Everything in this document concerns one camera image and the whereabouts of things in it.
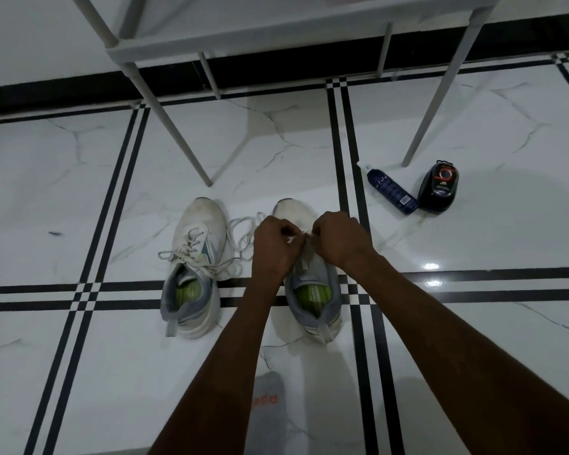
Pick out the person's right hand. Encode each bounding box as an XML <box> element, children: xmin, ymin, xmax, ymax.
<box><xmin>310</xmin><ymin>210</ymin><xmax>379</xmax><ymax>281</ymax></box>

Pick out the person's left hand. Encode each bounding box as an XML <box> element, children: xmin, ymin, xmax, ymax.
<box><xmin>250</xmin><ymin>215</ymin><xmax>308</xmax><ymax>295</ymax></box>

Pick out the white shoelace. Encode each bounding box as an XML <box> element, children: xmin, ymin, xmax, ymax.
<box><xmin>157</xmin><ymin>227</ymin><xmax>238</xmax><ymax>281</ymax></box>
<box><xmin>225</xmin><ymin>211</ymin><xmax>316</xmax><ymax>276</ymax></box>

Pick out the white sneaker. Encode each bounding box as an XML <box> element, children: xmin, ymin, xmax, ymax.
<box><xmin>271</xmin><ymin>198</ymin><xmax>344</xmax><ymax>346</ymax></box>
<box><xmin>159</xmin><ymin>197</ymin><xmax>229</xmax><ymax>341</ymax></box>

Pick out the person's right forearm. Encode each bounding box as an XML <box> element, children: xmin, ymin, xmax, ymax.
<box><xmin>358</xmin><ymin>253</ymin><xmax>569</xmax><ymax>455</ymax></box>

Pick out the person's left forearm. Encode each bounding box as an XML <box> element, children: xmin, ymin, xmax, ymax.
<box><xmin>147</xmin><ymin>284</ymin><xmax>285</xmax><ymax>455</ymax></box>

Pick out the black shoe polish container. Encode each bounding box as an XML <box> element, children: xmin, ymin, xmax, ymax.
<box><xmin>417</xmin><ymin>159</ymin><xmax>461</xmax><ymax>215</ymax></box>

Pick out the grey metal shelf rack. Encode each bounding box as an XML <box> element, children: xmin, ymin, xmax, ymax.
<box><xmin>68</xmin><ymin>0</ymin><xmax>505</xmax><ymax>189</ymax></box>

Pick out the dark blue spray bottle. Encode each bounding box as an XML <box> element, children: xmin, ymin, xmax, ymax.
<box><xmin>356</xmin><ymin>159</ymin><xmax>420</xmax><ymax>217</ymax></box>

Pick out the white sock with orange print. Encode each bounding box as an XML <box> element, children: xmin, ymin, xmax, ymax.
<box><xmin>250</xmin><ymin>370</ymin><xmax>289</xmax><ymax>455</ymax></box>

